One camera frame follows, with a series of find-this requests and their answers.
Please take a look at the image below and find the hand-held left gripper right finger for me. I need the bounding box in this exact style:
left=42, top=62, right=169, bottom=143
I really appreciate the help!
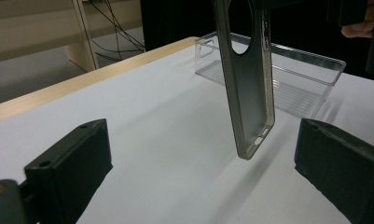
left=294, top=117, right=374, bottom=224

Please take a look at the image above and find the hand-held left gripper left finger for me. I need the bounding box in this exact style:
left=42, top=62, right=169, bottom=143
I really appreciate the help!
left=23, top=118, right=114, bottom=224

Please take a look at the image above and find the clear plastic tray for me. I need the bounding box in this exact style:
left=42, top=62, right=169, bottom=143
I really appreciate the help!
left=194, top=31, right=347, bottom=120

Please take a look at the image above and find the grey translucent phone case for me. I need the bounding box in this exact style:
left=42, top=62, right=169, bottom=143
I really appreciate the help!
left=212, top=0, right=276, bottom=161

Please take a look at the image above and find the wooden table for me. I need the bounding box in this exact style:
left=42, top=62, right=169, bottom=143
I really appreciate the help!
left=0, top=35, right=201, bottom=127

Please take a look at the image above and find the white sheet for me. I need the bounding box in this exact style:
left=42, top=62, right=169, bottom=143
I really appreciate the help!
left=0, top=36, right=374, bottom=224

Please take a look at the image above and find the pale wooden shelf unit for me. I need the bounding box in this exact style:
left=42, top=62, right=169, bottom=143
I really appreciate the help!
left=0, top=0, right=143, bottom=73

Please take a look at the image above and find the black curtain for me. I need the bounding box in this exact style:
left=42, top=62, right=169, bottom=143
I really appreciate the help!
left=139, top=0, right=374, bottom=84

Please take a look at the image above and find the black cable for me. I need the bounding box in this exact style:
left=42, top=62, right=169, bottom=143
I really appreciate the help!
left=90, top=38, right=145, bottom=63
left=89, top=0, right=145, bottom=50

